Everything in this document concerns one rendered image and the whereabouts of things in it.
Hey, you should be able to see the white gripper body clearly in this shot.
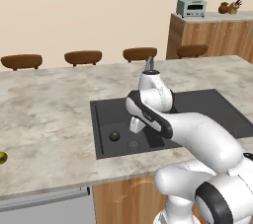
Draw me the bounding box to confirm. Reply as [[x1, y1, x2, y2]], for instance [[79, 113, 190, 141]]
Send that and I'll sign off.
[[128, 115, 146, 134]]

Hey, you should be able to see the dark green squash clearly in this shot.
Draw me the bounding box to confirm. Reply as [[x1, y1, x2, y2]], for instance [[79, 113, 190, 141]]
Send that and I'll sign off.
[[109, 130, 121, 142]]

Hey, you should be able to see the dark grey sink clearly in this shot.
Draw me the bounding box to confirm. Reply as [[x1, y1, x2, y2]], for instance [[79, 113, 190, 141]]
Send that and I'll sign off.
[[89, 88, 253, 161]]

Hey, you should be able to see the wooden cupboard door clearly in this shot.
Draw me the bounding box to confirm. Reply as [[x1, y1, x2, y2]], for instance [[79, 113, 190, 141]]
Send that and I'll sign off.
[[92, 176, 170, 224]]

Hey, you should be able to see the brown wooden stool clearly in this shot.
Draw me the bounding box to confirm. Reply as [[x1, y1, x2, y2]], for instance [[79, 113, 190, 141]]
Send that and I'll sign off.
[[63, 49, 103, 68], [0, 53, 43, 72], [123, 46, 158, 63], [176, 43, 210, 59]]

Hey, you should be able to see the wooden cupboard run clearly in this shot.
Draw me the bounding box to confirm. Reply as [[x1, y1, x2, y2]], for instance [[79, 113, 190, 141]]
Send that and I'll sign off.
[[165, 10, 253, 65]]

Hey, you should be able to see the grey dishwasher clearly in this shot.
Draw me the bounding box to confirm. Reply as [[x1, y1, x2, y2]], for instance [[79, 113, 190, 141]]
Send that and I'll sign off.
[[0, 186, 97, 224]]

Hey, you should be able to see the pale green toaster oven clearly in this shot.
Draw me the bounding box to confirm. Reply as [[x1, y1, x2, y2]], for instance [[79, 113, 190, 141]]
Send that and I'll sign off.
[[175, 0, 209, 19]]

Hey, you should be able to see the yellow-green round fruit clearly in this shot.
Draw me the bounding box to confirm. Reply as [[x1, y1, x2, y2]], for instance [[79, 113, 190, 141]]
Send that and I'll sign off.
[[0, 151, 9, 166]]

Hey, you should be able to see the orange round fruit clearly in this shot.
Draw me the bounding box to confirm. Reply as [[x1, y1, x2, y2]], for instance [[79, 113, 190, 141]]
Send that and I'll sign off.
[[217, 1, 230, 15]]

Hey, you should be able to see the wooden knife block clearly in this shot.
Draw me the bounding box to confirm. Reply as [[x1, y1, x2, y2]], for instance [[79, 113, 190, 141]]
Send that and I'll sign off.
[[228, 0, 243, 15]]

